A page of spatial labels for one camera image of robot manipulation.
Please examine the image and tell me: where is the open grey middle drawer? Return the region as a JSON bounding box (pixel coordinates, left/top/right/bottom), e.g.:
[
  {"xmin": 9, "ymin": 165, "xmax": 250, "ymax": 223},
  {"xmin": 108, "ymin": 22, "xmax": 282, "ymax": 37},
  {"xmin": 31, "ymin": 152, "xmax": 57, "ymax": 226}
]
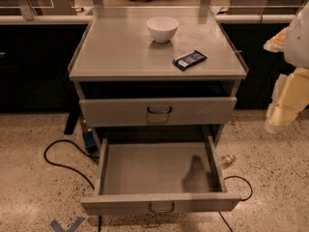
[{"xmin": 81, "ymin": 136, "xmax": 240, "ymax": 216}]

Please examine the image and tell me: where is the grey metal drawer cabinet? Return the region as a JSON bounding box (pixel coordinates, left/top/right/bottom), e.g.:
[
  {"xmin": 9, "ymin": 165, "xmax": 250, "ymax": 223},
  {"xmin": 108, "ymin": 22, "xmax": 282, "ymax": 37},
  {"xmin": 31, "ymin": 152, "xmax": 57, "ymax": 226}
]
[{"xmin": 67, "ymin": 5, "xmax": 250, "ymax": 147}]

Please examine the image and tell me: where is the white ceramic bowl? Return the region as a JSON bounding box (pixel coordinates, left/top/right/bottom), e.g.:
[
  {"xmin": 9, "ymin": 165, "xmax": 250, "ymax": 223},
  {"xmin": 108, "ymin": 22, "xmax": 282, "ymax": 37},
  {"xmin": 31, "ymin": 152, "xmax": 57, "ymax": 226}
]
[{"xmin": 147, "ymin": 16, "xmax": 179, "ymax": 43}]

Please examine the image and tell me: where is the black cable right floor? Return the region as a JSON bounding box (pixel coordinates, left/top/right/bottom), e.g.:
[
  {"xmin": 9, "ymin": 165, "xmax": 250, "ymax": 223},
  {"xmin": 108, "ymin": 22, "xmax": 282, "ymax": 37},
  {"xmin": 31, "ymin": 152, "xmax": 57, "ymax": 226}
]
[{"xmin": 218, "ymin": 175, "xmax": 254, "ymax": 232}]

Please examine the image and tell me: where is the blue power adapter box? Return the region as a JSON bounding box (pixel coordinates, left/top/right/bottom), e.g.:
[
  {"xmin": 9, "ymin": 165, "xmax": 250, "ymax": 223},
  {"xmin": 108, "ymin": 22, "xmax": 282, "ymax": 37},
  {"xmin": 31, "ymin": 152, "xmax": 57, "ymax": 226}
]
[{"xmin": 82, "ymin": 131, "xmax": 98, "ymax": 154}]

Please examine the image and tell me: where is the upper grey drawer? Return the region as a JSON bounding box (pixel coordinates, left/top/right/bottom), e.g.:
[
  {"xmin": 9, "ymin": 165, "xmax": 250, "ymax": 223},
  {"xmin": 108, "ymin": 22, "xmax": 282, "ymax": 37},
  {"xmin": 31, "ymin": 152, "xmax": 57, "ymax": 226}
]
[{"xmin": 79, "ymin": 97, "xmax": 237, "ymax": 127}]

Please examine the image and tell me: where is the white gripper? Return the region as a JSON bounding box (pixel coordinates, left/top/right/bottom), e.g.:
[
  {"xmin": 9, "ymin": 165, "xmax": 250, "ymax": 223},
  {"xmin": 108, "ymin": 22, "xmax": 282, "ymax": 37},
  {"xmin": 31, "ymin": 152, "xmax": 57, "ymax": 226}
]
[{"xmin": 264, "ymin": 3, "xmax": 309, "ymax": 133}]

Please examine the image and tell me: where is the black floor cable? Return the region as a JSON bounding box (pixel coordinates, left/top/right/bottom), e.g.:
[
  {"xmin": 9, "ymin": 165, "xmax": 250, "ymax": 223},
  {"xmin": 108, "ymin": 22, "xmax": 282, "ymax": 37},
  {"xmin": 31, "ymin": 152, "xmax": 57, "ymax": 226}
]
[{"xmin": 42, "ymin": 139, "xmax": 100, "ymax": 191}]

